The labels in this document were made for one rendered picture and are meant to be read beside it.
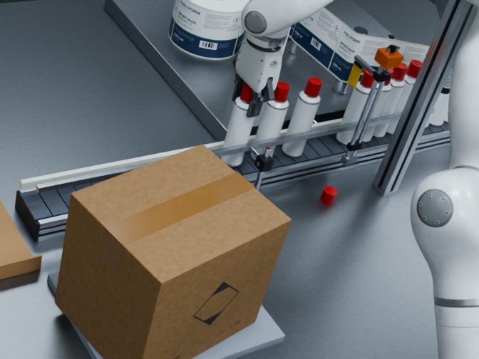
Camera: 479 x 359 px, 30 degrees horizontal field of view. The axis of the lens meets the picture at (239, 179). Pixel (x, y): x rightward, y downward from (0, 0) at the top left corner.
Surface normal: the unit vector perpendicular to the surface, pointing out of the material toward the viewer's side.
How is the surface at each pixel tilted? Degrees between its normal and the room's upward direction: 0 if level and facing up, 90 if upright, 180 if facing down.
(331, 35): 90
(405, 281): 0
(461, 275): 76
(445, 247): 102
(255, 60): 91
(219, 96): 0
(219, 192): 0
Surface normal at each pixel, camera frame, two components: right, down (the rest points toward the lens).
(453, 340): -0.68, 0.07
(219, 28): 0.18, 0.65
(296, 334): 0.22, -0.76
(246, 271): 0.67, 0.57
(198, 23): -0.29, 0.54
